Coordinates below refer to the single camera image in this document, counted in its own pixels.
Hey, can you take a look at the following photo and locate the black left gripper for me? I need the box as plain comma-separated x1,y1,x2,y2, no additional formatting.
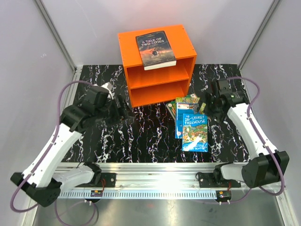
95,93,135,127

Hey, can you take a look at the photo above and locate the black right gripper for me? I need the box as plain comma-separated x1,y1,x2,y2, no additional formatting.
193,91,226,125

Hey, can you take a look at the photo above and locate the blue 26-Storey Treehouse book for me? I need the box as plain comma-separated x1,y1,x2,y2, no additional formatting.
182,114,208,153

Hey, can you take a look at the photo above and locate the dark Tale of Two Cities book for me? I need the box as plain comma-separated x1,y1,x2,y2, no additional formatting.
136,31,176,71

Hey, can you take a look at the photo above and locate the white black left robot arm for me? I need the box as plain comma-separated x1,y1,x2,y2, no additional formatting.
10,82,135,211

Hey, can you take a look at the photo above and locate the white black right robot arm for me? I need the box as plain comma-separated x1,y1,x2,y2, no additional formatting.
198,78,290,195

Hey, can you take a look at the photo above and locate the green 65-Storey Treehouse book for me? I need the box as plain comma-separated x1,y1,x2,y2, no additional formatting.
175,94,200,104

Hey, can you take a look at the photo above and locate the blue back-cover book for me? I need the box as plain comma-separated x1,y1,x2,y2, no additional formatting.
175,103,198,139

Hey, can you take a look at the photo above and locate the dark green book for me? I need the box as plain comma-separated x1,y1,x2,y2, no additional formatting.
166,100,176,120

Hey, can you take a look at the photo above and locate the orange wooden shelf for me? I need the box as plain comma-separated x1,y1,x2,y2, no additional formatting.
118,24,197,107

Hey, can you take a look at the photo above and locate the left small circuit board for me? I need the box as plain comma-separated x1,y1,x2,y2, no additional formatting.
90,190,103,197

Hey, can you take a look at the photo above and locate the small circuit board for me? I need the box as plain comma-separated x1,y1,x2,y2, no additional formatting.
90,190,103,197
216,190,232,202

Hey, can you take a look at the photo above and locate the right small circuit board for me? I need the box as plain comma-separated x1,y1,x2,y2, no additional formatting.
216,190,232,202

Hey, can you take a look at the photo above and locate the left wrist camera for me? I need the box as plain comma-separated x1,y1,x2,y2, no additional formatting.
101,82,113,99

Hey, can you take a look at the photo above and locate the left aluminium frame post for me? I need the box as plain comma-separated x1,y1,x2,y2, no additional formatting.
34,0,82,73

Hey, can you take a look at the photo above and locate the aluminium frame post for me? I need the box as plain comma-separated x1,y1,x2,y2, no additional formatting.
34,0,82,73
238,0,282,70

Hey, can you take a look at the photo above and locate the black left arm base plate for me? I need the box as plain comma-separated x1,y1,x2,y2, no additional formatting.
77,172,117,188

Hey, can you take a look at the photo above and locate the aluminium front rail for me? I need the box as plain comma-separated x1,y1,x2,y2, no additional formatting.
32,162,286,190

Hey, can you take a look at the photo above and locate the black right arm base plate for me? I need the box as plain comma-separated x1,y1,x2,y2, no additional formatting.
195,172,241,188

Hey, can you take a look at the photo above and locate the white slotted cable duct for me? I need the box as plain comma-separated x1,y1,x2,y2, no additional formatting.
58,189,217,200

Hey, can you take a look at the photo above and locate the right aluminium frame post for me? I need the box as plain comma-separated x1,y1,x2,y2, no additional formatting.
238,0,282,70

